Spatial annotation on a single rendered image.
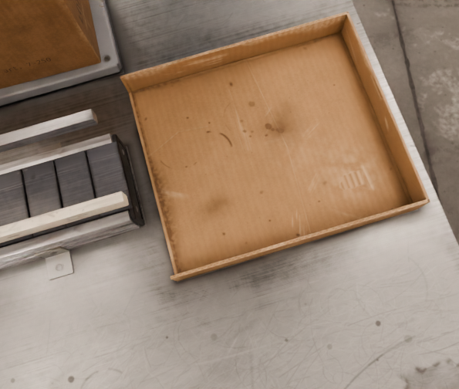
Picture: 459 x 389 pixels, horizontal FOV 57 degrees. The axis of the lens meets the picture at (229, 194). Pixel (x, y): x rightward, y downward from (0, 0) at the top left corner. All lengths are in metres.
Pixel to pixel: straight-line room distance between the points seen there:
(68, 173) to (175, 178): 0.13
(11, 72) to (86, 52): 0.10
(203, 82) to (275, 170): 0.15
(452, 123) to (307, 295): 1.18
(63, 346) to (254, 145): 0.33
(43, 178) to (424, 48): 1.43
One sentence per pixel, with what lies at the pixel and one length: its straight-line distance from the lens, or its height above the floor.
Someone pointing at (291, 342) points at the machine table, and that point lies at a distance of 0.51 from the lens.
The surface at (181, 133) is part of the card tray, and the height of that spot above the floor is 0.83.
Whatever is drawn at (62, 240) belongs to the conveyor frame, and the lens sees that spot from 0.51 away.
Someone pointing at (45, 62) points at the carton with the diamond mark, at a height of 0.88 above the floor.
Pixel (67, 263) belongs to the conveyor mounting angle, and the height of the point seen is 0.83.
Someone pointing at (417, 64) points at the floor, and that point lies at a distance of 1.67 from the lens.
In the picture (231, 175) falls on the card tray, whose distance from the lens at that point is 0.53.
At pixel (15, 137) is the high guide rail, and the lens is 0.47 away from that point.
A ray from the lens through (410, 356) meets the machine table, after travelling 0.54.
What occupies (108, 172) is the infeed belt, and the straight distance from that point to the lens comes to 0.51.
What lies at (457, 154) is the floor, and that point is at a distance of 1.58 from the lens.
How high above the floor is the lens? 1.34
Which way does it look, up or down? 75 degrees down
